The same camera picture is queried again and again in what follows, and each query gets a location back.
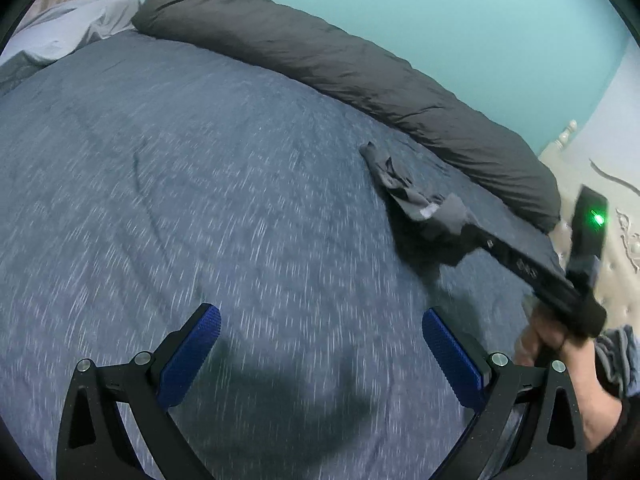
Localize grey garment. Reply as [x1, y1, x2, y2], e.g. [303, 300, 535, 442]
[359, 142, 483, 266]

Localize person's right forearm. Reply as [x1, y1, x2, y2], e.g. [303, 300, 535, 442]
[559, 337, 622, 453]

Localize person's right hand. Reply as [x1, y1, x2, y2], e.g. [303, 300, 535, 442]
[514, 304, 575, 366]

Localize cream tufted headboard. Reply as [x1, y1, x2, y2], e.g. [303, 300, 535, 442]
[539, 120, 639, 332]

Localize grey striped cloth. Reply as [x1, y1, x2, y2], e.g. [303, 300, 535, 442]
[594, 324, 639, 399]

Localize blue heathered bed cover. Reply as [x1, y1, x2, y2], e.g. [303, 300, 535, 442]
[1, 32, 558, 479]

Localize dark grey rolled duvet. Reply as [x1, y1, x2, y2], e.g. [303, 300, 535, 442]
[132, 0, 561, 233]

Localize light grey bed sheet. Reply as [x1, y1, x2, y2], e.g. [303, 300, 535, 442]
[1, 0, 141, 67]

